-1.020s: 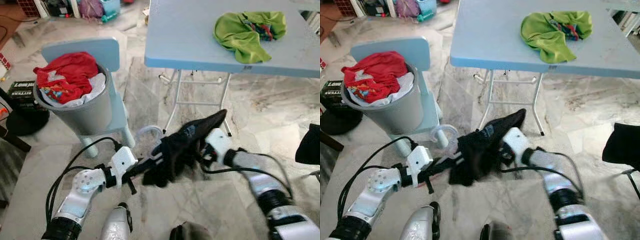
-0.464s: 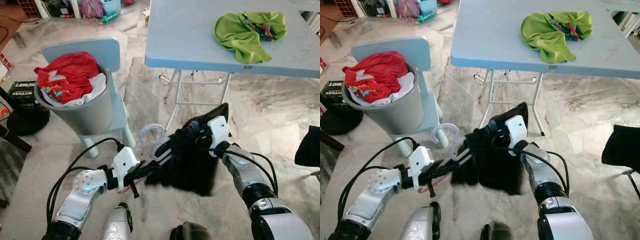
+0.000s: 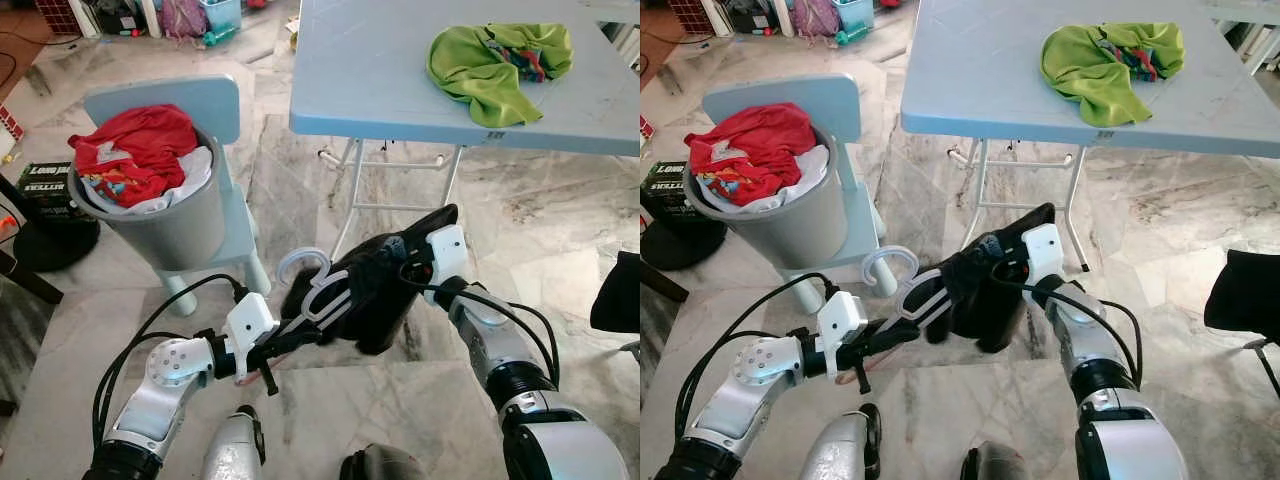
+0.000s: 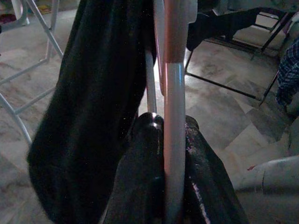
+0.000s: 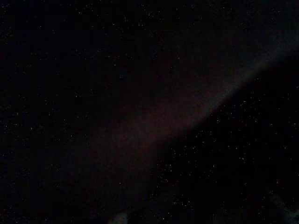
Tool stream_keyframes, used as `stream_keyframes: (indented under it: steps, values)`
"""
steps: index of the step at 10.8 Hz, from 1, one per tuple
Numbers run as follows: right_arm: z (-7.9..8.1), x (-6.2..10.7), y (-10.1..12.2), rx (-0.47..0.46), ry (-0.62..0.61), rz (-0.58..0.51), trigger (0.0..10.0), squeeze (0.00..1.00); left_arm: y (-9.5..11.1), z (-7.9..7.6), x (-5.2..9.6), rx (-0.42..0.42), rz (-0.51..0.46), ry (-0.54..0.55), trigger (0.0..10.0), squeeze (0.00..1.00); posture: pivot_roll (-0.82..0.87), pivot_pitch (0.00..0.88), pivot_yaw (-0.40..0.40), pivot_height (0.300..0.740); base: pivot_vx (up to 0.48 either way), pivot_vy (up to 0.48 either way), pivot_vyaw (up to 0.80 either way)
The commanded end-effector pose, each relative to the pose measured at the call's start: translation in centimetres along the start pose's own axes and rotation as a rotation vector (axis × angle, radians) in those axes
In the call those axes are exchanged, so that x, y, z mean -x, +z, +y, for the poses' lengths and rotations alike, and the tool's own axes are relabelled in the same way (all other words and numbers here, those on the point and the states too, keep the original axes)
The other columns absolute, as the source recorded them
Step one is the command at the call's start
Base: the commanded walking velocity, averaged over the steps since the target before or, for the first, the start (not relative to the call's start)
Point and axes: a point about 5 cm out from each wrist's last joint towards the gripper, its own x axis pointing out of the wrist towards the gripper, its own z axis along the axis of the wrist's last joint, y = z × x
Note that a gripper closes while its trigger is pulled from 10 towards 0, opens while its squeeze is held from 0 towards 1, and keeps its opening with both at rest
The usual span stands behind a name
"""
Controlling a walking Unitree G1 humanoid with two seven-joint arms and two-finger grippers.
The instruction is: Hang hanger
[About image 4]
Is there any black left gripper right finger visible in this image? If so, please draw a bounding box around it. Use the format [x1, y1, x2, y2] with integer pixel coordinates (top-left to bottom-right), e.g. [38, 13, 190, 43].
[184, 115, 248, 224]

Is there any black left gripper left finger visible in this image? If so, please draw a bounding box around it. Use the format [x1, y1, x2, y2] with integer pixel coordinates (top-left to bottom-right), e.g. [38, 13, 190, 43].
[100, 112, 166, 224]

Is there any pinkish white plastic hanger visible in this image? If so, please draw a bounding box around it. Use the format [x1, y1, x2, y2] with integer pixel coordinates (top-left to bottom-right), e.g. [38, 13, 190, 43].
[144, 0, 198, 224]

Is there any black garment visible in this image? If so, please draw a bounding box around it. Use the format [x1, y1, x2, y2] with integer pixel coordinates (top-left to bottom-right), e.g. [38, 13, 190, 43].
[27, 0, 157, 224]

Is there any silver right robot leg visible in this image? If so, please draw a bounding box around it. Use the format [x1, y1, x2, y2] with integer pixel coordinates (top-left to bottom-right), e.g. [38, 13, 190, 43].
[233, 155, 299, 196]

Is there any black clothes drying rack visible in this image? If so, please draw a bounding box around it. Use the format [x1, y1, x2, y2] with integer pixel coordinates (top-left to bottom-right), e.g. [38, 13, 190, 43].
[184, 9, 295, 107]

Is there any blue plaid garment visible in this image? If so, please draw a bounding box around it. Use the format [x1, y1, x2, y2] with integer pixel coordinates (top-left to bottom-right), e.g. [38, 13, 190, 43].
[275, 38, 299, 105]

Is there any navy blue garment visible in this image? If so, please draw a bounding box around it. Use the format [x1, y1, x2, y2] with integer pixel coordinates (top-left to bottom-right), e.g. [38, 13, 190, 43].
[186, 7, 290, 51]

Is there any light blue folding table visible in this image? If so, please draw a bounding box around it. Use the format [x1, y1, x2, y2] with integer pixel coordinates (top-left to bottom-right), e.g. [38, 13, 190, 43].
[0, 0, 64, 146]

